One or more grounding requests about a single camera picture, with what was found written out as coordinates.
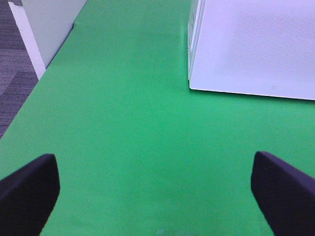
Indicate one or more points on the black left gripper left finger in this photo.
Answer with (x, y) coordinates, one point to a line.
(28, 196)

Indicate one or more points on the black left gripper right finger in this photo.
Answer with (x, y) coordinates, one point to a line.
(284, 194)

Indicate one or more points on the white microwave door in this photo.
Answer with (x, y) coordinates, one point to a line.
(257, 47)

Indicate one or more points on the white partition panel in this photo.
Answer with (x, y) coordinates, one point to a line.
(44, 26)

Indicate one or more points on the white microwave oven body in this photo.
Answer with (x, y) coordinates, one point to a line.
(193, 31)

